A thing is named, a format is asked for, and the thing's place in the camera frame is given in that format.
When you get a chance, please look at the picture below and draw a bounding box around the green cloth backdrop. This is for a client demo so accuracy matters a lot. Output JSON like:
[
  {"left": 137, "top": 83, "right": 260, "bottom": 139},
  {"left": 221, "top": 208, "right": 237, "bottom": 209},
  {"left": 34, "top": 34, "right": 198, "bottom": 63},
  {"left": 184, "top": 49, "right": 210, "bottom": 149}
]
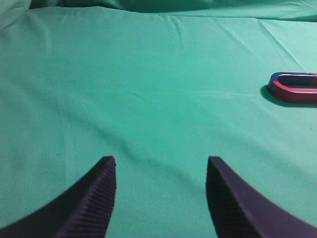
[{"left": 0, "top": 0, "right": 317, "bottom": 238}]

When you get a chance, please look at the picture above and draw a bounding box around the red horseshoe magnet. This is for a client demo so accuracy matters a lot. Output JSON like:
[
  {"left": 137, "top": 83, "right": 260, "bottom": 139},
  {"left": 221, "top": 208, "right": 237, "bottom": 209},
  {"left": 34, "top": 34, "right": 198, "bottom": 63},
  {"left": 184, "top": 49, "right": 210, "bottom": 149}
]
[{"left": 267, "top": 72, "right": 317, "bottom": 104}]

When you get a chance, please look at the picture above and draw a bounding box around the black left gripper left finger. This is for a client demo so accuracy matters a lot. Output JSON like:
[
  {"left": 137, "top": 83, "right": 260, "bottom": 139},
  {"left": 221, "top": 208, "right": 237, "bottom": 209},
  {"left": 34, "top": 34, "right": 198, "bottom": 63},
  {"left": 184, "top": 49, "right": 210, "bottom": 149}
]
[{"left": 0, "top": 156, "right": 116, "bottom": 238}]

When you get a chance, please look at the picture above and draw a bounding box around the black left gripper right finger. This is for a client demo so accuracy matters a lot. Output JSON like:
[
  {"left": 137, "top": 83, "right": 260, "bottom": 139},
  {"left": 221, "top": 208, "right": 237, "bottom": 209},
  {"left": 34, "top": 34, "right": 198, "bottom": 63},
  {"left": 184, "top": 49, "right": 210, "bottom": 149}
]
[{"left": 206, "top": 156, "right": 317, "bottom": 238}]

